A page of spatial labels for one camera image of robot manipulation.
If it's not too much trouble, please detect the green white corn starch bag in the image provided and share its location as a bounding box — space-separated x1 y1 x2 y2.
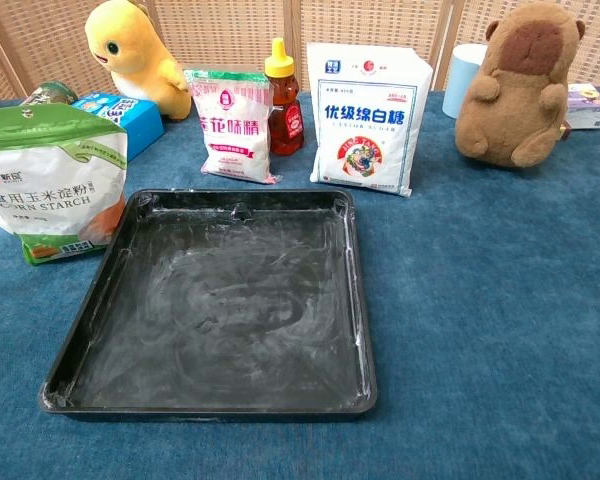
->
0 103 130 266

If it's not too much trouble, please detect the black rectangular plastic tray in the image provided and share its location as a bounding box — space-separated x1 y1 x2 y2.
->
38 188 379 414

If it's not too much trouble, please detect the pink white MSG bag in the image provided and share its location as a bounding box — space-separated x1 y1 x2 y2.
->
183 68 284 185

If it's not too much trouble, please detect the white sugar bag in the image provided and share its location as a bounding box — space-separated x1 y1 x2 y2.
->
306 42 434 198

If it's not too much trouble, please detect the bear-shaped honey bottle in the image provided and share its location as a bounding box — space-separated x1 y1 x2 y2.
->
263 37 305 157

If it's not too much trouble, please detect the blue tablecloth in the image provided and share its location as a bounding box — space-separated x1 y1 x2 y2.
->
0 87 600 480

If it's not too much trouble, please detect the blue cookie box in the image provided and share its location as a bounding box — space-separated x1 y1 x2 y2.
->
70 93 165 162

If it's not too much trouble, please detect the woven rattan folding screen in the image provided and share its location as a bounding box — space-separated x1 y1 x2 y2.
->
0 0 600 101

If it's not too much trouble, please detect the light blue cup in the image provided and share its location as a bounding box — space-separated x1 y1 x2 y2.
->
441 43 489 120

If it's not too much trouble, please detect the yellow plush toy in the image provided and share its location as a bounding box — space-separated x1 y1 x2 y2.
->
84 0 194 122

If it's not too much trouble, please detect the brown capybara plush toy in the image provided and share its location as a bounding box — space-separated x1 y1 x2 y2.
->
454 5 587 169

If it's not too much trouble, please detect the dark tea drink bottle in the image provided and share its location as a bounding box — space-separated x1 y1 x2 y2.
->
19 80 79 107

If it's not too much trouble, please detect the purple white small carton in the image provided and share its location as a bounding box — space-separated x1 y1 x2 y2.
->
564 82 600 130

